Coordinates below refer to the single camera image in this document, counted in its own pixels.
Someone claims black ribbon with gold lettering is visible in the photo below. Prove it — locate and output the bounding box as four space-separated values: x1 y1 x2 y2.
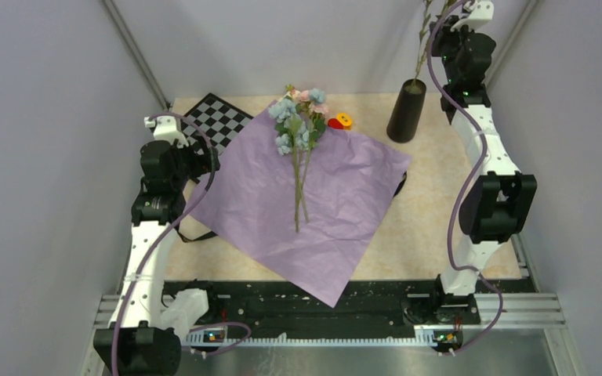
177 172 408 243

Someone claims pink and purple wrapping paper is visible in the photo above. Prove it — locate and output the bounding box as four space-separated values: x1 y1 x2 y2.
190 111 412 307

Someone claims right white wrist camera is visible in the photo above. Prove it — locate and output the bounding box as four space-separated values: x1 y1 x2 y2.
451 0 495 31

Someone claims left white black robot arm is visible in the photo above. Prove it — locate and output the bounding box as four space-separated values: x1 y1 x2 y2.
92 140 219 375

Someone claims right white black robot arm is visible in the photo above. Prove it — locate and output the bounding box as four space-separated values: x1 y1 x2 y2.
428 15 538 323

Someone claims pink flower bouquet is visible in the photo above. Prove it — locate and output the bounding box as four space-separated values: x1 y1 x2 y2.
267 85 328 232

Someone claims flower stem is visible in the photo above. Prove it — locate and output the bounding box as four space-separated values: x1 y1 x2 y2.
406 0 433 94

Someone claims dark brown tall vase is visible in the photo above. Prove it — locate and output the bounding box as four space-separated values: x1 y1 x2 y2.
386 79 426 143

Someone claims red toy block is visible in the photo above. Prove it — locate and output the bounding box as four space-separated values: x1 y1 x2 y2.
328 118 345 129

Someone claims white slotted cable duct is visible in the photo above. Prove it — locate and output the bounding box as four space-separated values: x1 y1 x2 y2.
181 329 462 349

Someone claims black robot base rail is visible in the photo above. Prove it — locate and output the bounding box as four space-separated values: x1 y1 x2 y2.
161 279 535 341

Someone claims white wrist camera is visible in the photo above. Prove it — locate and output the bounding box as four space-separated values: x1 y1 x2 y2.
144 115 190 149
451 0 495 31

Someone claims black and white checkerboard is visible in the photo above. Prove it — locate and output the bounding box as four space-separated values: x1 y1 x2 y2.
185 93 253 154

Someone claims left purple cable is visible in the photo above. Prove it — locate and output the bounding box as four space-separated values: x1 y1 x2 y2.
110 111 252 376

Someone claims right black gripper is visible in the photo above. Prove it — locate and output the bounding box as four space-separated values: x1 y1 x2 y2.
426 16 476 85

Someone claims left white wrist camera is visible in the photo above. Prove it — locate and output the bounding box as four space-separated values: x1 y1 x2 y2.
144 115 190 149

